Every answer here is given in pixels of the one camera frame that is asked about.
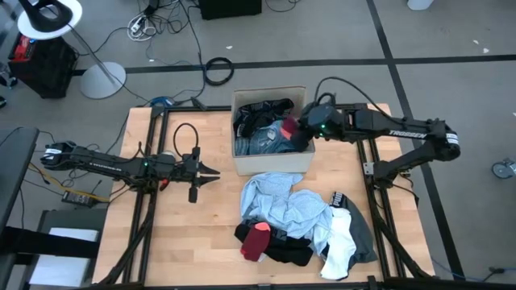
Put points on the black box on floor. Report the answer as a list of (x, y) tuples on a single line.
[(230, 9)]

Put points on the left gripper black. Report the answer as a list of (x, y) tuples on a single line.
[(187, 169)]

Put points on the large black garment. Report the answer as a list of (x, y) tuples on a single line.
[(286, 251)]

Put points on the black power adapter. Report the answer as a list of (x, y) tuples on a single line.
[(76, 198)]

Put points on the grey caster wheel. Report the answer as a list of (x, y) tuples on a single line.
[(502, 170)]

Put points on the black crossbar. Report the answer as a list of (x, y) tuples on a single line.
[(48, 245)]

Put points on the black desk top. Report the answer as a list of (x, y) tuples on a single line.
[(16, 161)]

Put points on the red black device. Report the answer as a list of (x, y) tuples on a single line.
[(22, 46)]

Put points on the white floor lamp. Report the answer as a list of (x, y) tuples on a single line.
[(102, 80)]

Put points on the maroon sock pink toe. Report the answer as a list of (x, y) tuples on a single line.
[(256, 241), (289, 127)]

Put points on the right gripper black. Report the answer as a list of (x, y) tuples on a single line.
[(303, 142)]

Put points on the white sheet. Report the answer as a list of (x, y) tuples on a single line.
[(60, 272)]

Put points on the grey Puma underwear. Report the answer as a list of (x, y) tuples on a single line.
[(363, 237)]

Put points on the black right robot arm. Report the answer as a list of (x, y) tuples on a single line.
[(403, 131)]

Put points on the black storage crate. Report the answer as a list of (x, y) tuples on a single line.
[(48, 68)]

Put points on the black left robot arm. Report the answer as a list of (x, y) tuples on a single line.
[(101, 165)]

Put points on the light blue shirt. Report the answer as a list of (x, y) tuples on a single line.
[(282, 209)]

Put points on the black underwear with waistband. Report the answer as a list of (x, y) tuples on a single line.
[(258, 114)]

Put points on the white floor object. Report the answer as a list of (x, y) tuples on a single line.
[(419, 4)]

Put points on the beige fabric storage box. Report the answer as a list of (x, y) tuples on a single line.
[(274, 164)]

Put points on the black frame clamp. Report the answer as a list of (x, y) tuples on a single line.
[(198, 104)]

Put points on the blue striped garment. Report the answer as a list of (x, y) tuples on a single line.
[(262, 141)]

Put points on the white power strip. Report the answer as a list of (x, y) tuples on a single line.
[(137, 25)]

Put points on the black aluminium table frame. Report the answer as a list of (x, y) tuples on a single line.
[(157, 110)]

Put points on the grey cabinet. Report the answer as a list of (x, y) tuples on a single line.
[(72, 217)]

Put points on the long white garment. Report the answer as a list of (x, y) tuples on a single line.
[(340, 249)]

